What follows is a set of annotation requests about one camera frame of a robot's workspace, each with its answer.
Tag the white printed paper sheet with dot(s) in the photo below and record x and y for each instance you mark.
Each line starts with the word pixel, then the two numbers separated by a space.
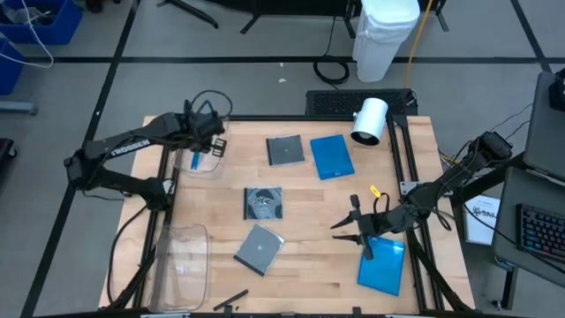
pixel 479 221

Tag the black plastic strip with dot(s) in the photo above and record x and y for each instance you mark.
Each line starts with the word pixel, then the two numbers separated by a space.
pixel 230 300

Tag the clear plastic bin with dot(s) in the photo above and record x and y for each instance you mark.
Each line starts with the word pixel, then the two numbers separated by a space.
pixel 181 265
pixel 185 165

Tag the black aluminium table frame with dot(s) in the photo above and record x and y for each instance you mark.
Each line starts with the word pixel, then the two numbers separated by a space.
pixel 399 150

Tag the black keyboard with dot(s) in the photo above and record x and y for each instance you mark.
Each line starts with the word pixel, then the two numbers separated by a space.
pixel 540 232

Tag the yellow tag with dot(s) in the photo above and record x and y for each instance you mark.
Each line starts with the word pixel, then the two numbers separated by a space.
pixel 375 191

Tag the grey metal bracket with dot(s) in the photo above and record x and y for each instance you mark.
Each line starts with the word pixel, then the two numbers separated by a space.
pixel 410 187

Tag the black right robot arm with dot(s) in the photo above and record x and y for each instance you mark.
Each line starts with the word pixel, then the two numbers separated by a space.
pixel 446 181

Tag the white spot lamp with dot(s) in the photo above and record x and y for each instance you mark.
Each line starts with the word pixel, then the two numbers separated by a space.
pixel 371 117

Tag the blue storage bin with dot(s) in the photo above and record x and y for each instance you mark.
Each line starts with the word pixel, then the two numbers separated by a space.
pixel 9 70
pixel 53 31

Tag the clear black-tray CD jewel case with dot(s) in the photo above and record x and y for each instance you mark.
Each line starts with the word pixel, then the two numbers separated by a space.
pixel 286 151
pixel 259 249
pixel 263 204

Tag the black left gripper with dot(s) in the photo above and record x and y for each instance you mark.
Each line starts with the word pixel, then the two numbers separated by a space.
pixel 205 128

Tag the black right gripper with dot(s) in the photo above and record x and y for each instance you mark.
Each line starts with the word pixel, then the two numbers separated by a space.
pixel 384 223

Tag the grey metal bar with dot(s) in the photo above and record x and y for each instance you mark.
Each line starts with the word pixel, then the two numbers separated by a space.
pixel 17 107

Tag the blue plastic disc case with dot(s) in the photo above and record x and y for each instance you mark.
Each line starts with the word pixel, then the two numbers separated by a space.
pixel 332 157
pixel 384 269

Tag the grey desk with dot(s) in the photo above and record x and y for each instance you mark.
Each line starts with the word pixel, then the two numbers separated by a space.
pixel 505 212

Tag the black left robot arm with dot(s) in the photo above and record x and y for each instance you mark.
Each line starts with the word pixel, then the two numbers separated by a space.
pixel 128 148

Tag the small blue plastic piece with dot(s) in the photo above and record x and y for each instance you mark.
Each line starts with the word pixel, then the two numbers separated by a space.
pixel 194 161

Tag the white trash bin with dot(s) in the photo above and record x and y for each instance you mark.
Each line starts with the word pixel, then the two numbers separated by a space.
pixel 381 44

